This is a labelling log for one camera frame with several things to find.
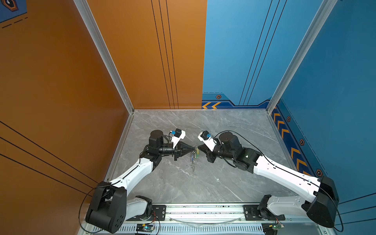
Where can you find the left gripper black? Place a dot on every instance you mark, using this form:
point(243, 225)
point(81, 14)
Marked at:
point(181, 151)

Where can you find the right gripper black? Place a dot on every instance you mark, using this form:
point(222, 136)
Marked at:
point(208, 152)

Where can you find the large metal band keyring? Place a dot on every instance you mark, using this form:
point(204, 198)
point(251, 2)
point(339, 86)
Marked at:
point(193, 163)

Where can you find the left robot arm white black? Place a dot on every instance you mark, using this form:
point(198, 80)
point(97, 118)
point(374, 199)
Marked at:
point(110, 206)

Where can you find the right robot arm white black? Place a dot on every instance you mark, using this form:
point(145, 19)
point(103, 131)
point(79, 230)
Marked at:
point(315, 198)

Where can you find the left green circuit board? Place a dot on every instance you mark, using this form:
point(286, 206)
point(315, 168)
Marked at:
point(145, 228)

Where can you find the green circuit board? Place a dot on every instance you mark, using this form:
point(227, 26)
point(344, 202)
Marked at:
point(145, 228)
point(271, 229)

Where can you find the right green circuit board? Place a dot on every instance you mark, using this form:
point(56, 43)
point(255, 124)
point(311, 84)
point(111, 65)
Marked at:
point(271, 229)

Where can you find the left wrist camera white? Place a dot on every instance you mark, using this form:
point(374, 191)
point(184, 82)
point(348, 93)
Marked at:
point(177, 135)

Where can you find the aluminium front rail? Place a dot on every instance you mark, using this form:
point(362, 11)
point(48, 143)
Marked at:
point(223, 213)

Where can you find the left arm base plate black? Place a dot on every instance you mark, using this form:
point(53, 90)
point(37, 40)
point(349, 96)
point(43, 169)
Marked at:
point(158, 211)

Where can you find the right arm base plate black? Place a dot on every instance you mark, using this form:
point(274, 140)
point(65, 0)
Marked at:
point(253, 213)

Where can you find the left aluminium corner post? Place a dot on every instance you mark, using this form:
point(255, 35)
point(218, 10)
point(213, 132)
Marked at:
point(94, 31)

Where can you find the aluminium corner post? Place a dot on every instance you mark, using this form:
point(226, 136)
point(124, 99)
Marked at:
point(312, 32)
point(94, 31)

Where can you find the right aluminium corner post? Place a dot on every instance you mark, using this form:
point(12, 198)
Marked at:
point(312, 32)

